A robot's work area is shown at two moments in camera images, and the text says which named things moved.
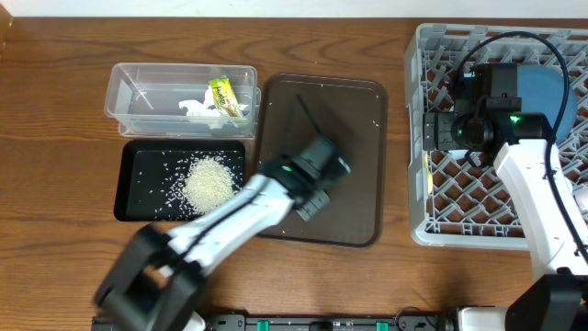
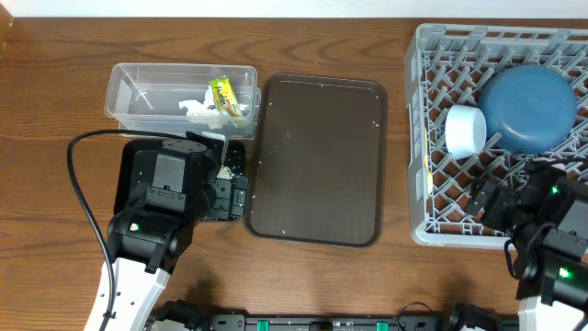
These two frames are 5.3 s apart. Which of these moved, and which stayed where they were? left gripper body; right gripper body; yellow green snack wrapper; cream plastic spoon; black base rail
Moved: left gripper body; right gripper body
Stayed: cream plastic spoon; yellow green snack wrapper; black base rail
